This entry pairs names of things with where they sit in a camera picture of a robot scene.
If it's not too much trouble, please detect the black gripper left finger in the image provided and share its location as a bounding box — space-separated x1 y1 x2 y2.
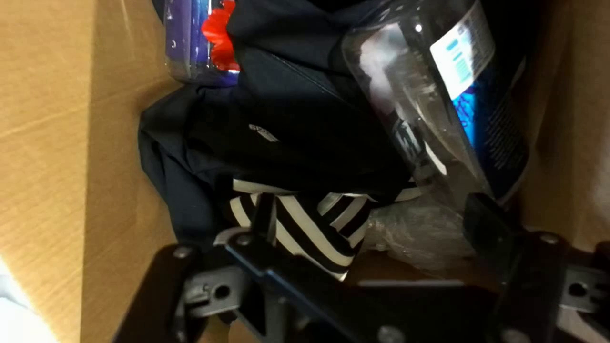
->
112 191 415 343

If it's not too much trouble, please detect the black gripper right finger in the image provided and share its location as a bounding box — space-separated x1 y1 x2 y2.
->
463 191 610 343

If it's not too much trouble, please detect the blue label water bottle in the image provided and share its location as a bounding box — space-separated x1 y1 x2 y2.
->
341 0 532 206

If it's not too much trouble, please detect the white cardboard box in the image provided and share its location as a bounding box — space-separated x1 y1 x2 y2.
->
0 0 610 343

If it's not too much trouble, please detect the black white striped item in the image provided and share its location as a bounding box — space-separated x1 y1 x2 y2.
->
225 177 377 282

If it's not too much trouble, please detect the crumpled clear plastic bottle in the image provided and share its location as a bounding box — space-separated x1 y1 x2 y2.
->
364 198 475 272

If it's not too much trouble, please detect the blue cap water bottle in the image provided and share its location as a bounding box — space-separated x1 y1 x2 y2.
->
160 0 246 88

